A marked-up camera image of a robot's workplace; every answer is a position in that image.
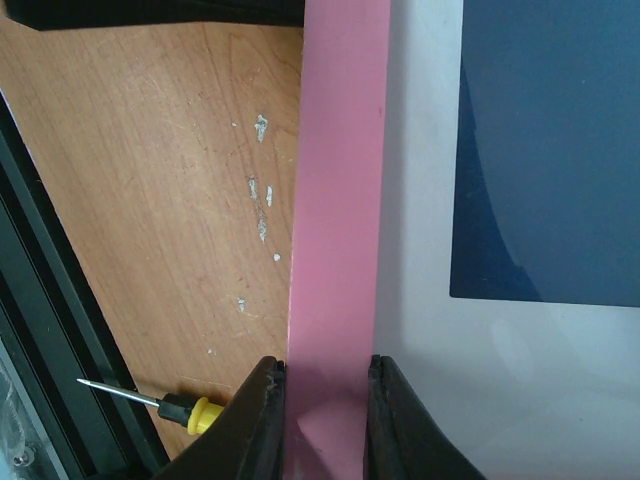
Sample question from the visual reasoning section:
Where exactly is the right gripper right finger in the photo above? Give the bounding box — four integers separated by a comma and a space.
365, 355, 484, 479

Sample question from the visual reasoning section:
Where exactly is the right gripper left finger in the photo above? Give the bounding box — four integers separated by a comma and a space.
155, 356, 285, 480

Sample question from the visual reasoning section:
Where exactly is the yellow handled screwdriver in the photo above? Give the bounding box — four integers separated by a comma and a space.
77, 378, 224, 435

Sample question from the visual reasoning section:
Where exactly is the sunset photo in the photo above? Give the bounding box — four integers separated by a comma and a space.
450, 1, 639, 307

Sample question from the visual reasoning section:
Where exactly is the pink picture frame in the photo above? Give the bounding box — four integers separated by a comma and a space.
279, 0, 640, 480

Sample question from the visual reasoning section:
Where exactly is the black aluminium rail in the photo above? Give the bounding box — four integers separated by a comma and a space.
1, 108, 168, 479

